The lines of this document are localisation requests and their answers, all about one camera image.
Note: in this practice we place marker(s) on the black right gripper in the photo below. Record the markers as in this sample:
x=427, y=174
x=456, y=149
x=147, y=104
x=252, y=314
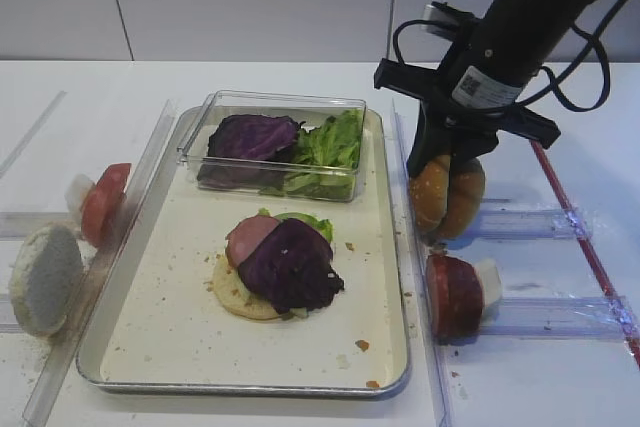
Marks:
x=463, y=102

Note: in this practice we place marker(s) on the sesame top bun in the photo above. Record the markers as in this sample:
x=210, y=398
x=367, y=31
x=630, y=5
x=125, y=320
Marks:
x=429, y=192

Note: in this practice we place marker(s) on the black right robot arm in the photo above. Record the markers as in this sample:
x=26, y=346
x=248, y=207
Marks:
x=541, y=40

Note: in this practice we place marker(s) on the green lettuce in container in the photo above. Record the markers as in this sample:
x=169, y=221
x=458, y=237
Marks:
x=336, y=143

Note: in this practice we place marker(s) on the green lettuce on burger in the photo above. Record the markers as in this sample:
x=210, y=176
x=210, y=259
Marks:
x=323, y=226

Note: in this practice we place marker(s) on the red meat slices stack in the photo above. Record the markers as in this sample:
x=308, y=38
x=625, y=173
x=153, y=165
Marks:
x=456, y=300

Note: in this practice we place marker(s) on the tomato slices stack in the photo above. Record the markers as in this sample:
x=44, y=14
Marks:
x=102, y=202

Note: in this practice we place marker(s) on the white bread bun slice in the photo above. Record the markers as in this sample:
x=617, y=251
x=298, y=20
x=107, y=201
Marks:
x=46, y=274

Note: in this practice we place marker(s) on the plain brown bun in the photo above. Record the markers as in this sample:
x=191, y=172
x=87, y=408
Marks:
x=465, y=193

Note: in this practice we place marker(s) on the right rear clear track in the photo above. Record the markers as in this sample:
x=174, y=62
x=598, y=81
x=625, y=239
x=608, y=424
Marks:
x=515, y=221

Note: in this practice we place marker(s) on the clear track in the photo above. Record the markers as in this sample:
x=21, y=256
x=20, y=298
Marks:
x=515, y=221
x=19, y=225
x=600, y=318

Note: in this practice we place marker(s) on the right front white pusher block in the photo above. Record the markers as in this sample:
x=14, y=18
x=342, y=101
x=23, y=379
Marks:
x=488, y=275

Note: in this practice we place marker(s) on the white pusher block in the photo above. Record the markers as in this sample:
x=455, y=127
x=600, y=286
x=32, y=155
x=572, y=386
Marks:
x=488, y=275
x=76, y=195

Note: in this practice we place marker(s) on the clear plastic container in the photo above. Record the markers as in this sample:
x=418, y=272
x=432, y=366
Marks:
x=282, y=179

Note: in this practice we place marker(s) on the purple cabbage on burger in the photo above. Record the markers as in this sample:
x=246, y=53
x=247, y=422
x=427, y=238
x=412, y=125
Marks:
x=291, y=268

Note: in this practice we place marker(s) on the purple cabbage leaf in container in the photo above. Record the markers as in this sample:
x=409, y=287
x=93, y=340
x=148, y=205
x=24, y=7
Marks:
x=255, y=137

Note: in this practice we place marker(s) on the right front clear track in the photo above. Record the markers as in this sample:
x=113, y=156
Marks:
x=600, y=318

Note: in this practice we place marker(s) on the pink ham slice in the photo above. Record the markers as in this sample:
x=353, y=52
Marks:
x=246, y=236

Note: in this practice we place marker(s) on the bottom bun on tray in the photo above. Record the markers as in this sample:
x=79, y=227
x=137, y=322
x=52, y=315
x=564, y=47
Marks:
x=235, y=297

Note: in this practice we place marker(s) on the metal serving tray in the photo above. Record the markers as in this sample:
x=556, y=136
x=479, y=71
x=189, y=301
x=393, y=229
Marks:
x=159, y=328

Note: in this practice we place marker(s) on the left rear white pusher block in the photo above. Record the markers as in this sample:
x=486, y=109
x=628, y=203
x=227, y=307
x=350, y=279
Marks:
x=76, y=195

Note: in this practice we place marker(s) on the left rear clear track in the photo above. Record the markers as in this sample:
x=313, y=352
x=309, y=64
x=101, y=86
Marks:
x=19, y=225

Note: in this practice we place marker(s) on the red plastic rail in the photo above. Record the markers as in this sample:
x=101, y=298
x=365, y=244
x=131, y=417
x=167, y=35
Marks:
x=588, y=250

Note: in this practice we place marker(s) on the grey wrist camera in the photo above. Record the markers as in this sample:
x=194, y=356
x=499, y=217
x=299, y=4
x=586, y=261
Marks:
x=444, y=19

